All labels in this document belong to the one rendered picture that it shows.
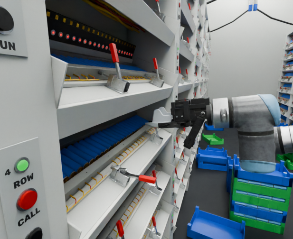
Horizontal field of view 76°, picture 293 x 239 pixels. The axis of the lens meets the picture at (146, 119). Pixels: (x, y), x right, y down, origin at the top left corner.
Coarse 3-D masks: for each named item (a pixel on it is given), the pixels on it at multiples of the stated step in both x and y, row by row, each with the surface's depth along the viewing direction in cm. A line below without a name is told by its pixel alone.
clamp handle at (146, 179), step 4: (124, 172) 40; (128, 176) 40; (132, 176) 40; (136, 176) 39; (140, 176) 39; (144, 176) 39; (148, 176) 39; (140, 180) 39; (144, 180) 39; (148, 180) 38; (152, 180) 38
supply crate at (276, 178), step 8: (280, 160) 125; (280, 168) 124; (240, 176) 117; (248, 176) 115; (256, 176) 113; (264, 176) 112; (272, 176) 110; (280, 176) 109; (288, 176) 108; (280, 184) 110; (288, 184) 108
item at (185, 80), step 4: (180, 72) 100; (184, 72) 140; (180, 76) 83; (184, 76) 139; (188, 76) 140; (192, 76) 139; (180, 80) 100; (184, 80) 101; (188, 80) 125; (192, 80) 140; (180, 84) 96; (184, 84) 103; (188, 84) 117; (180, 88) 95; (184, 88) 109; (188, 88) 126
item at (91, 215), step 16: (144, 112) 82; (144, 144) 61; (128, 160) 50; (144, 160) 52; (96, 176) 40; (80, 192) 34; (96, 192) 36; (112, 192) 37; (128, 192) 43; (80, 208) 31; (96, 208) 33; (112, 208) 34; (80, 224) 29; (96, 224) 30
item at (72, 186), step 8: (144, 128) 68; (136, 136) 59; (120, 144) 51; (128, 144) 53; (112, 152) 46; (120, 152) 49; (96, 160) 41; (104, 160) 42; (112, 160) 45; (120, 160) 46; (88, 168) 37; (96, 168) 38; (80, 176) 35; (88, 176) 36; (104, 176) 39; (64, 184) 32; (72, 184) 32; (80, 184) 34; (88, 184) 35; (96, 184) 36; (72, 192) 32
